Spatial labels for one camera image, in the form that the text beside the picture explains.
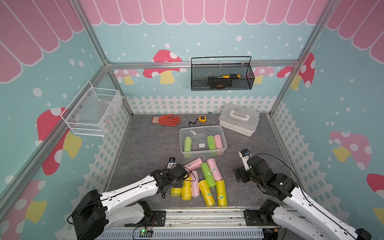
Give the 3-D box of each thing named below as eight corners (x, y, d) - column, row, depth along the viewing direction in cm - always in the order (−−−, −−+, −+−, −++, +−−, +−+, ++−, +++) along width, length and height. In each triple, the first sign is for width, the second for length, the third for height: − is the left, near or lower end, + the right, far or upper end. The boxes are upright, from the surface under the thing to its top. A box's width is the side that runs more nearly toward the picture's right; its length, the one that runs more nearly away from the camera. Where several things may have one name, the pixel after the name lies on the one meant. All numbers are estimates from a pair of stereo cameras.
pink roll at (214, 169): (215, 182, 88) (216, 179, 84) (206, 162, 96) (207, 159, 92) (222, 179, 88) (223, 177, 85) (213, 160, 97) (213, 156, 93)
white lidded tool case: (238, 144, 105) (243, 133, 95) (214, 121, 119) (216, 109, 109) (260, 130, 113) (266, 118, 103) (235, 109, 127) (238, 97, 117)
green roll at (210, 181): (208, 189, 84) (209, 188, 82) (198, 165, 93) (198, 164, 91) (216, 186, 85) (216, 185, 83) (205, 163, 94) (205, 161, 92)
